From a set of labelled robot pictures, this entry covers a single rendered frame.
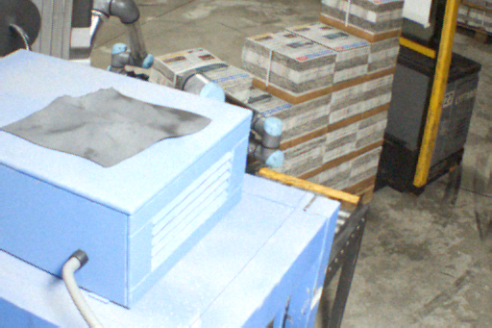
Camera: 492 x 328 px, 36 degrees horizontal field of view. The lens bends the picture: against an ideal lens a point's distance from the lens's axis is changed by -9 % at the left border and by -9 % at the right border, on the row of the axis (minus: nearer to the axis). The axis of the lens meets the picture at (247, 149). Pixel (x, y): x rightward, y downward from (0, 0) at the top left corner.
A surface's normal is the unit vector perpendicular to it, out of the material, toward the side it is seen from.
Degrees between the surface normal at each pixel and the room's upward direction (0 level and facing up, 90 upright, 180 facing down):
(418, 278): 0
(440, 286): 0
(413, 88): 90
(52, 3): 90
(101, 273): 90
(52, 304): 0
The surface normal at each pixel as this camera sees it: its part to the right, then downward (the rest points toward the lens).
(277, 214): 0.11, -0.89
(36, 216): -0.41, 0.37
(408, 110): -0.70, 0.26
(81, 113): -0.29, -0.28
